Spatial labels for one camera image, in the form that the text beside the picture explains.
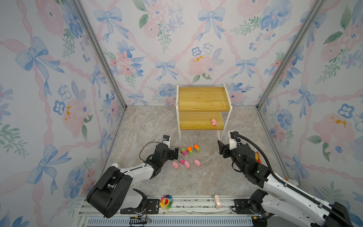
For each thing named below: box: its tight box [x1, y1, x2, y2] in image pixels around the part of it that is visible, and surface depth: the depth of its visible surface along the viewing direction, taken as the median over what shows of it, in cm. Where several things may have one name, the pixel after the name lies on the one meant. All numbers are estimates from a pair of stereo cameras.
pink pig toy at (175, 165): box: [172, 161, 180, 169], surface depth 89 cm
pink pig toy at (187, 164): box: [184, 159, 191, 169], surface depth 89 cm
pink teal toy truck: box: [177, 156, 185, 166], surface depth 90 cm
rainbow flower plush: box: [159, 194, 173, 210], surface depth 76 cm
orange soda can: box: [285, 177, 299, 187], surface depth 73 cm
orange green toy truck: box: [186, 146, 194, 156], surface depth 94 cm
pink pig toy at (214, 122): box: [211, 118, 218, 127], surface depth 90 cm
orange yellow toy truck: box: [193, 144, 201, 153], surface depth 96 cm
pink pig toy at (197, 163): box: [193, 158, 202, 167], surface depth 90 cm
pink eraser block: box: [214, 194, 223, 210], surface depth 75 cm
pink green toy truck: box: [180, 147, 189, 157], surface depth 94 cm
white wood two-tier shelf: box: [175, 83, 234, 143], surface depth 81 cm
